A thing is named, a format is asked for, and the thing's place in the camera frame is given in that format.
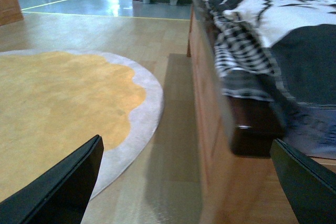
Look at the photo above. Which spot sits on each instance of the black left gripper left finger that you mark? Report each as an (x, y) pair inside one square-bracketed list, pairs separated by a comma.
[(61, 194)]

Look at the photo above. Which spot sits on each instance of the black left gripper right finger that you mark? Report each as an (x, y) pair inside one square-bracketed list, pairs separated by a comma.
[(308, 185)]

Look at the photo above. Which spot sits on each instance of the yellow and white round rug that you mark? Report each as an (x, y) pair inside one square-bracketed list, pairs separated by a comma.
[(53, 102)]

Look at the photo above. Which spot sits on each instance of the black and white patterned blanket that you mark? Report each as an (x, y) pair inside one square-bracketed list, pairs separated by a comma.
[(282, 51)]

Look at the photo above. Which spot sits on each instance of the wooden cabinet at left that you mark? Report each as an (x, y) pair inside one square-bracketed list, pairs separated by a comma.
[(10, 12)]

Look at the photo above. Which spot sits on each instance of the wooden bed frame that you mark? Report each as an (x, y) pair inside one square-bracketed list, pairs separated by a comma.
[(239, 180)]

